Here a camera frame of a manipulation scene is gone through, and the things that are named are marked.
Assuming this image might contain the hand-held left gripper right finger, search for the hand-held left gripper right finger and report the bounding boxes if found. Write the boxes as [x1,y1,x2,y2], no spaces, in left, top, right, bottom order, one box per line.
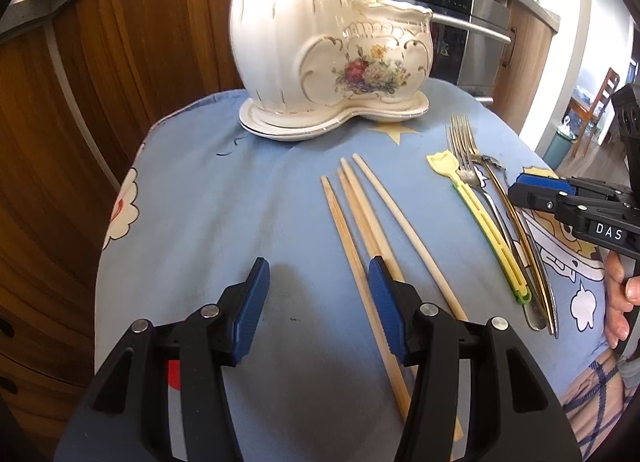
[367,256,583,462]

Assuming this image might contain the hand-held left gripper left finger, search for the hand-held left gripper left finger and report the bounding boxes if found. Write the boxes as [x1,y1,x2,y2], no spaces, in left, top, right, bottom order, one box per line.
[55,257,271,462]

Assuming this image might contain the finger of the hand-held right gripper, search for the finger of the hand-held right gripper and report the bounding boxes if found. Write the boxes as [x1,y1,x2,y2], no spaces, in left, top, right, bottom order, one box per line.
[515,173,632,197]
[508,184,632,231]

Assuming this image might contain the gold fork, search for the gold fork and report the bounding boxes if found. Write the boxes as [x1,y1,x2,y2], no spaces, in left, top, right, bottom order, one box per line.
[456,114,560,339]

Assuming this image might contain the silver flower-handled spoon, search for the silver flower-handled spoon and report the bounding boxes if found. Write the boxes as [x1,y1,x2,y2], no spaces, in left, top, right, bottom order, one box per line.
[477,154,510,185]

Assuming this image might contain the bamboo chopstick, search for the bamboo chopstick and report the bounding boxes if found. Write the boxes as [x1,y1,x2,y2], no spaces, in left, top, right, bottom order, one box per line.
[321,176,412,422]
[337,168,382,267]
[341,158,406,285]

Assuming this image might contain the yellow plastic spoon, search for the yellow plastic spoon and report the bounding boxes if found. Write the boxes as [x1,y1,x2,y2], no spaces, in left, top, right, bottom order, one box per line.
[426,151,532,303]

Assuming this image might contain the cream chopstick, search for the cream chopstick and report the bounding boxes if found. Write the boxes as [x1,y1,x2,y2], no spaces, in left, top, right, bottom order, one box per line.
[352,153,469,323]

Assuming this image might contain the silver fork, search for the silver fork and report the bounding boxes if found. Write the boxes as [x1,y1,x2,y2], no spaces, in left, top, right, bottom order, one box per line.
[445,114,549,331]

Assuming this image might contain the white floral ceramic utensil holder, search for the white floral ceramic utensil holder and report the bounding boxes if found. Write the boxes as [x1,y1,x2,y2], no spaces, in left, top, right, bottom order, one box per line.
[227,0,434,115]

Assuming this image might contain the person's right hand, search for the person's right hand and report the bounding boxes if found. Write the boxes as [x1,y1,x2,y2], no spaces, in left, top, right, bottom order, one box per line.
[603,250,640,351]

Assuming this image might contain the teal trash bin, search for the teal trash bin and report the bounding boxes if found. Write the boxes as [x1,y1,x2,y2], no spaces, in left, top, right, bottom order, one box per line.
[542,117,574,169]

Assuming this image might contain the blue cartoon printed cloth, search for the blue cartoon printed cloth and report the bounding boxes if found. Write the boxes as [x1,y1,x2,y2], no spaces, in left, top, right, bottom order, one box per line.
[52,76,627,462]

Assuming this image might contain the wooden chair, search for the wooden chair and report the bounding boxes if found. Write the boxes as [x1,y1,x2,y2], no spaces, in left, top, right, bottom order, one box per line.
[569,66,622,159]

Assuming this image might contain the narrow wooden cabinet panel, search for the narrow wooden cabinet panel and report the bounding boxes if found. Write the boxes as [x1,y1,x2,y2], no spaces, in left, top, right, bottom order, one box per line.
[492,0,557,137]

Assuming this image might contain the stainless steel oven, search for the stainless steel oven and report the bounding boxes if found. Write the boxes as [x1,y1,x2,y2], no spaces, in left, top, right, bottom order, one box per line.
[345,0,519,106]

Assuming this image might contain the person's plaid trousers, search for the person's plaid trousers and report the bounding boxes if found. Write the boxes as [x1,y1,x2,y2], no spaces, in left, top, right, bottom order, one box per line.
[559,346,633,459]

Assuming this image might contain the white ceramic saucer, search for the white ceramic saucer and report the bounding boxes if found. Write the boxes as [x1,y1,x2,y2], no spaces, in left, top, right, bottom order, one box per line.
[238,90,430,143]

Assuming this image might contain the wooden kitchen cabinets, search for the wooden kitchen cabinets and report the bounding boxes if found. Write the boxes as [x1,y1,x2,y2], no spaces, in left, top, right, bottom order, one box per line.
[0,0,321,453]

